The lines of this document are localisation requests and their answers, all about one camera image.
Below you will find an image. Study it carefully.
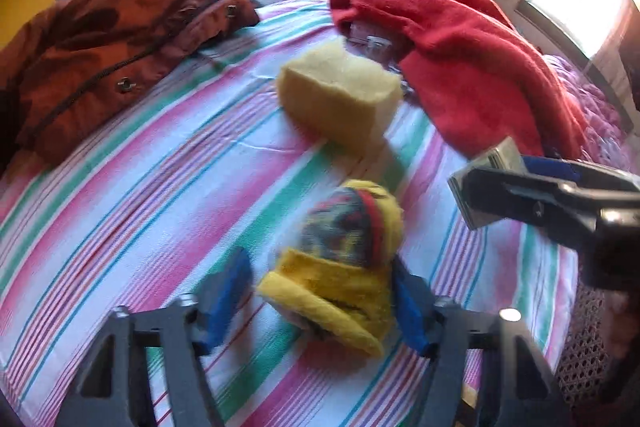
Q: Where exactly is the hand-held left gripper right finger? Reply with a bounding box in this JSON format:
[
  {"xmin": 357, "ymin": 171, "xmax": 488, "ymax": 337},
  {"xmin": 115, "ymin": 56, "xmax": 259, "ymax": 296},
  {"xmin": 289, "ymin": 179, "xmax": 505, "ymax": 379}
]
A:
[{"xmin": 391, "ymin": 257, "xmax": 571, "ymax": 427}]

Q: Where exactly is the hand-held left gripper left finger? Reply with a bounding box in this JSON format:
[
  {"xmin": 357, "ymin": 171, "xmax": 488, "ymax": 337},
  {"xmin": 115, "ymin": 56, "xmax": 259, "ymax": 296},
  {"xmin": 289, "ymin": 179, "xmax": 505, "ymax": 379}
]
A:
[{"xmin": 55, "ymin": 247, "xmax": 253, "ymax": 427}]

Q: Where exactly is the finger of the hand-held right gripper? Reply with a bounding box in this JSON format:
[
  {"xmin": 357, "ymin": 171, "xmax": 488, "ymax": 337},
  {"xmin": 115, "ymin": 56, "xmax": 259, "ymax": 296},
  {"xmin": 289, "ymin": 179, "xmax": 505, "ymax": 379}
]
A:
[
  {"xmin": 522, "ymin": 156, "xmax": 640, "ymax": 188},
  {"xmin": 462, "ymin": 168, "xmax": 601, "ymax": 238}
]

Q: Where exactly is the small silver box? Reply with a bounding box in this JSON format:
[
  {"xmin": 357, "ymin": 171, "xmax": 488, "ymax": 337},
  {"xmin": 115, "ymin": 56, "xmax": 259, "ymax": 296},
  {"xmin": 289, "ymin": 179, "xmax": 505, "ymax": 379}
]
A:
[{"xmin": 447, "ymin": 137, "xmax": 528, "ymax": 232}]

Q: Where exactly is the yellow sock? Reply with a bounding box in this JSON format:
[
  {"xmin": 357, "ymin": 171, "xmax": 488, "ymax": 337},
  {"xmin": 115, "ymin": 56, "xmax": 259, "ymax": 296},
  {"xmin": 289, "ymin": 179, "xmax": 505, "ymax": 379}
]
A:
[{"xmin": 256, "ymin": 179, "xmax": 405, "ymax": 358}]

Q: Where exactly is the pink quilt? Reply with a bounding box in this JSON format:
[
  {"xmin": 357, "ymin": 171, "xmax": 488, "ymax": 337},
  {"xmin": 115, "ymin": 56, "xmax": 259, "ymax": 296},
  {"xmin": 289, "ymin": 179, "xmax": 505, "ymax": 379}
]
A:
[{"xmin": 542, "ymin": 54, "xmax": 631, "ymax": 168}]

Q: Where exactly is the striped bed blanket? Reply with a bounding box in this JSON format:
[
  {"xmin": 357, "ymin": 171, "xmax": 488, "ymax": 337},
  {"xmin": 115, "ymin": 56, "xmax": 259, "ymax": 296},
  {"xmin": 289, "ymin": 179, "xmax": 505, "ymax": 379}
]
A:
[{"xmin": 0, "ymin": 0, "xmax": 581, "ymax": 427}]

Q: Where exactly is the woven rattan seat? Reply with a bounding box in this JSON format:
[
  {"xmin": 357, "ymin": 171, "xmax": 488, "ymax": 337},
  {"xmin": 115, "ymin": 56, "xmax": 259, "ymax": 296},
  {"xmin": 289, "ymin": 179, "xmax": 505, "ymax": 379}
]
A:
[{"xmin": 555, "ymin": 292, "xmax": 616, "ymax": 408}]

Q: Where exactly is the red towel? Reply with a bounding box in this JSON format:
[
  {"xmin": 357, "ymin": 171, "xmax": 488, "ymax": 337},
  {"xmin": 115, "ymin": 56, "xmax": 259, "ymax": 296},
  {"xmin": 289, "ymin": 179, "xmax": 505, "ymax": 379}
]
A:
[{"xmin": 329, "ymin": 0, "xmax": 591, "ymax": 160}]

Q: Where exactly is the yellow sponge block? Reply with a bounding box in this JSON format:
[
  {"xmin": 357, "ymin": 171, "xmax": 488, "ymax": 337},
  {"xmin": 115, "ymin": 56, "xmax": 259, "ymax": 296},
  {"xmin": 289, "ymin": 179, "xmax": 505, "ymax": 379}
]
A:
[{"xmin": 276, "ymin": 38, "xmax": 403, "ymax": 158}]

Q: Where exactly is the rust brown jacket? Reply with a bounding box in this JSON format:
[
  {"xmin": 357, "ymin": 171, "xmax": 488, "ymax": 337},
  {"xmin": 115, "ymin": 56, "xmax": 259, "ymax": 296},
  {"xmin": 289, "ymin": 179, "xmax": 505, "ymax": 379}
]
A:
[{"xmin": 0, "ymin": 0, "xmax": 261, "ymax": 168}]

